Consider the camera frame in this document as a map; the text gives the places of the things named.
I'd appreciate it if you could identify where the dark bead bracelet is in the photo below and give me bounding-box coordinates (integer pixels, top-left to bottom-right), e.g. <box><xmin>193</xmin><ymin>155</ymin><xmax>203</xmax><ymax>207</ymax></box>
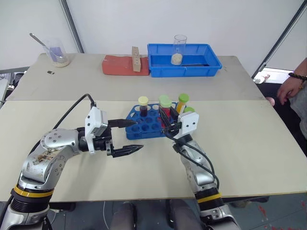
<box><xmin>288</xmin><ymin>72</ymin><xmax>307</xmax><ymax>82</ymax></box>

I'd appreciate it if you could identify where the red mat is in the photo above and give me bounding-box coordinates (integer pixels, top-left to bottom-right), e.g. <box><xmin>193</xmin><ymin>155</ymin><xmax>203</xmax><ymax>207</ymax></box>
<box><xmin>101</xmin><ymin>55</ymin><xmax>150</xmax><ymax>77</ymax></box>

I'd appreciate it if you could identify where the yellow-capped dark red test tube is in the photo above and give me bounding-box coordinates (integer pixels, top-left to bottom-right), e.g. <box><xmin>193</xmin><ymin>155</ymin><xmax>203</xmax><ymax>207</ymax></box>
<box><xmin>138</xmin><ymin>96</ymin><xmax>150</xmax><ymax>118</ymax></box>

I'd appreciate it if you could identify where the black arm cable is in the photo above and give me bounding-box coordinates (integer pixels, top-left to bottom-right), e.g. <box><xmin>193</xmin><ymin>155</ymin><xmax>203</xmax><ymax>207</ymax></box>
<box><xmin>52</xmin><ymin>93</ymin><xmax>97</xmax><ymax>130</ymax></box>
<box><xmin>162</xmin><ymin>128</ymin><xmax>220</xmax><ymax>193</ymax></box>

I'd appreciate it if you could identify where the tall glass beaker with powder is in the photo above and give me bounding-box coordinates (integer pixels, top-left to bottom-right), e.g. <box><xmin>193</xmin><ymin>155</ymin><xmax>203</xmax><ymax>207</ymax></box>
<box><xmin>170</xmin><ymin>34</ymin><xmax>188</xmax><ymax>66</ymax></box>

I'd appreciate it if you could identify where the thin white cable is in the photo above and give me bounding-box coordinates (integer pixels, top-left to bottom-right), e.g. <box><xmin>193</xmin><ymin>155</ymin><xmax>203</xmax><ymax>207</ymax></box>
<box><xmin>103</xmin><ymin>201</ymin><xmax>108</xmax><ymax>230</ymax></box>

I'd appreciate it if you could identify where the blue plastic bin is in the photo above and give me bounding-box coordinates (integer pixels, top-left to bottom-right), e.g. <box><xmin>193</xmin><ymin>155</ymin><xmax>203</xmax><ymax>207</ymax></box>
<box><xmin>146</xmin><ymin>43</ymin><xmax>223</xmax><ymax>78</ymax></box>

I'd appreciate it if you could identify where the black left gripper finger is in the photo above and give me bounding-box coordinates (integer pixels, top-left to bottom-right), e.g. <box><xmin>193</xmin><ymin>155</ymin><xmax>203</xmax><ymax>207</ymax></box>
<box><xmin>107</xmin><ymin>118</ymin><xmax>138</xmax><ymax>129</ymax></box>
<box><xmin>112</xmin><ymin>144</ymin><xmax>144</xmax><ymax>158</ymax></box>

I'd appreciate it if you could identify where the grey metal strut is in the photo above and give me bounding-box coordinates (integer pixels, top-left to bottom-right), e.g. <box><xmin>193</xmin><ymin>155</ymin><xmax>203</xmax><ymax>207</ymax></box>
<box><xmin>59</xmin><ymin>0</ymin><xmax>85</xmax><ymax>54</ymax></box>
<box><xmin>250</xmin><ymin>0</ymin><xmax>307</xmax><ymax>79</ymax></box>

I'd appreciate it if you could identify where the wide glass beaker with powder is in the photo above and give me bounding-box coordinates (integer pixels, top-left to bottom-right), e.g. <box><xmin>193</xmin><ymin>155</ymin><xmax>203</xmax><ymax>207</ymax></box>
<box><xmin>43</xmin><ymin>38</ymin><xmax>71</xmax><ymax>68</ymax></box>

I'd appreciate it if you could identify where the blue test tube rack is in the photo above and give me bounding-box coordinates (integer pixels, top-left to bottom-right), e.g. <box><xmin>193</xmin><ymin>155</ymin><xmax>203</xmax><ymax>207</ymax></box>
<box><xmin>125</xmin><ymin>102</ymin><xmax>183</xmax><ymax>140</ymax></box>

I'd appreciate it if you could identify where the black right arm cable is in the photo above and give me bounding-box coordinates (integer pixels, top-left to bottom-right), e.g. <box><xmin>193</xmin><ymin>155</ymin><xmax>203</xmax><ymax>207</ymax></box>
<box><xmin>162</xmin><ymin>128</ymin><xmax>220</xmax><ymax>193</ymax></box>

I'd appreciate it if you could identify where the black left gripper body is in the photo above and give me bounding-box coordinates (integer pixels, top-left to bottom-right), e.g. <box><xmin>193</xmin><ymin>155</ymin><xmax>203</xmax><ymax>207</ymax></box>
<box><xmin>93</xmin><ymin>126</ymin><xmax>115</xmax><ymax>158</ymax></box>

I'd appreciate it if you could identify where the grey person clothing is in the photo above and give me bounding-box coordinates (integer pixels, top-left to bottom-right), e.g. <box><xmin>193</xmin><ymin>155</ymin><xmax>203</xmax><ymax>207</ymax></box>
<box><xmin>289</xmin><ymin>80</ymin><xmax>307</xmax><ymax>140</ymax></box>

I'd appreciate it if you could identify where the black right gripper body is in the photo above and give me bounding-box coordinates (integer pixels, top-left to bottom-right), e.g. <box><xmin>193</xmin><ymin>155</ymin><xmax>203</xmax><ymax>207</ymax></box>
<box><xmin>162</xmin><ymin>121</ymin><xmax>183</xmax><ymax>138</ymax></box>

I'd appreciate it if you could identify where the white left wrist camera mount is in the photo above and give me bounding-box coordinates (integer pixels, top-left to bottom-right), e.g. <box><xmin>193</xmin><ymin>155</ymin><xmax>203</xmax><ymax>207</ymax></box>
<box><xmin>84</xmin><ymin>106</ymin><xmax>109</xmax><ymax>154</ymax></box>

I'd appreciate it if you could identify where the wooden block with holes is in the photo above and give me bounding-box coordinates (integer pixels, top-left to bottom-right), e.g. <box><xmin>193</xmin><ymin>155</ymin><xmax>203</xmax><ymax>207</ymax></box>
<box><xmin>131</xmin><ymin>46</ymin><xmax>142</xmax><ymax>73</ymax></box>

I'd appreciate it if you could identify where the person hand with bracelet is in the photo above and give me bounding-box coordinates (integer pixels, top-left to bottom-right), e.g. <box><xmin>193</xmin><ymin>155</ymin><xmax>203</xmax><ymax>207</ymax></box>
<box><xmin>276</xmin><ymin>77</ymin><xmax>306</xmax><ymax>105</ymax></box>

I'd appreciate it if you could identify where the dark rounded shape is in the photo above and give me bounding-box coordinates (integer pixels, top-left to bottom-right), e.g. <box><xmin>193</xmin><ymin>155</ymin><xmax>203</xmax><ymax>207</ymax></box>
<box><xmin>110</xmin><ymin>202</ymin><xmax>138</xmax><ymax>230</ymax></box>
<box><xmin>167</xmin><ymin>199</ymin><xmax>201</xmax><ymax>230</ymax></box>

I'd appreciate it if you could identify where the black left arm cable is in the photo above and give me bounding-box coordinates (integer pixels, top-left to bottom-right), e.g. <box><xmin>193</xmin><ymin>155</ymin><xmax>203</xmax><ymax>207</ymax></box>
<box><xmin>52</xmin><ymin>93</ymin><xmax>97</xmax><ymax>130</ymax></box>

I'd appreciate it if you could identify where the metal spoon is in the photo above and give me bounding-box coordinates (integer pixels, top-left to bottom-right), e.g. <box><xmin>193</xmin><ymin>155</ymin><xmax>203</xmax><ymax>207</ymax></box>
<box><xmin>29</xmin><ymin>33</ymin><xmax>66</xmax><ymax>61</ymax></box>

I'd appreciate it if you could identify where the green-capped red test tube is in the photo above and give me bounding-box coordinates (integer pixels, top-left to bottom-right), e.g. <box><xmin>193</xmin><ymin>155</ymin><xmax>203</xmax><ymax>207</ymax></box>
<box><xmin>158</xmin><ymin>95</ymin><xmax>173</xmax><ymax>122</ymax></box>

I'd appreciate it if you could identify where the green-capped orange test tube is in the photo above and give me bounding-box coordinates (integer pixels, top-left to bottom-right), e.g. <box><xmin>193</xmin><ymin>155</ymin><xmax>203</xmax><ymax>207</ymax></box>
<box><xmin>176</xmin><ymin>93</ymin><xmax>190</xmax><ymax>114</ymax></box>

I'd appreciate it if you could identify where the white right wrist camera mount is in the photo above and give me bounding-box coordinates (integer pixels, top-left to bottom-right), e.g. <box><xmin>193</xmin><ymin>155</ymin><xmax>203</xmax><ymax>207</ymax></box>
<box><xmin>177</xmin><ymin>111</ymin><xmax>200</xmax><ymax>140</ymax></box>

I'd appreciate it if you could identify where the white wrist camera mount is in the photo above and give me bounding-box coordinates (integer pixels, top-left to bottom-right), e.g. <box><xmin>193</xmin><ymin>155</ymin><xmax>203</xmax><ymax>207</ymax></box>
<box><xmin>177</xmin><ymin>111</ymin><xmax>200</xmax><ymax>140</ymax></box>
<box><xmin>84</xmin><ymin>106</ymin><xmax>109</xmax><ymax>154</ymax></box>

